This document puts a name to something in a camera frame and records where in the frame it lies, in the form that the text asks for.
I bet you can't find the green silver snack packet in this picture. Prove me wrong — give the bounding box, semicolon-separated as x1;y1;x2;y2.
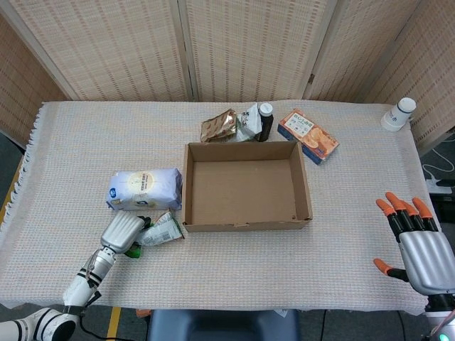
124;210;187;259

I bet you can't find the dark bottle white cap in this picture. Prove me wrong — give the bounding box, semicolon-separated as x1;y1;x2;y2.
256;102;275;143

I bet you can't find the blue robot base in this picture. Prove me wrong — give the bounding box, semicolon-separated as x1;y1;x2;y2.
146;309;300;341

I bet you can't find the open brown cardboard box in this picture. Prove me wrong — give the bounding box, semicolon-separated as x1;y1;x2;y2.
181;140;314;233

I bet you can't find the gold brown snack bag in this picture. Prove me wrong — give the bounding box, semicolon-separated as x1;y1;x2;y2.
200;109;238;144

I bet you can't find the white power strip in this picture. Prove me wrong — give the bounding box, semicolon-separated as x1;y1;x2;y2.
425;178;455;195

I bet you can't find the orange biscuit box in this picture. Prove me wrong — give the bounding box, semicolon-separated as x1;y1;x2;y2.
277;108;339;166

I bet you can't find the right orange-tipped robot hand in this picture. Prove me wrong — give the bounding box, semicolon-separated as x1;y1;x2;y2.
373;191;455;296

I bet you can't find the left black-fingered robot hand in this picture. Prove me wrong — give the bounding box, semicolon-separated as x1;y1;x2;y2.
100;212;157;255

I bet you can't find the woven bamboo folding screen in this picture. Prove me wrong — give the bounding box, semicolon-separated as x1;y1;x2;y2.
0;0;455;157

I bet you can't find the beige woven tablecloth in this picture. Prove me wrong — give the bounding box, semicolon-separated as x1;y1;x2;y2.
0;100;445;315

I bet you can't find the white cable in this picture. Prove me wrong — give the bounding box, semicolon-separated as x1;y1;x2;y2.
422;131;455;183

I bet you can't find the lavender tissue pack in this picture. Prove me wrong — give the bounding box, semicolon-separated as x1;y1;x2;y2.
105;168;183;212

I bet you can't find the white crumpled snack bag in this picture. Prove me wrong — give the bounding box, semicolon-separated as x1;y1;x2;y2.
235;102;263;143

